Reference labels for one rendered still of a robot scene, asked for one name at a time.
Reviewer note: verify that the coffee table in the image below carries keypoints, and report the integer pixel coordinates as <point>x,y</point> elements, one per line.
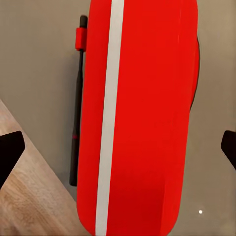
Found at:
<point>39,66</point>

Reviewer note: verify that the radio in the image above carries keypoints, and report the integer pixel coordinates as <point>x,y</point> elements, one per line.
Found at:
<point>128,152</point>

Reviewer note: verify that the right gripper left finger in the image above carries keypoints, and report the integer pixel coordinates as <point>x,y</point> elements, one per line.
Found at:
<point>11,148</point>

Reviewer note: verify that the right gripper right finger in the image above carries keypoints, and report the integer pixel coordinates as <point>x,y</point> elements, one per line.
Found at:
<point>228,145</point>

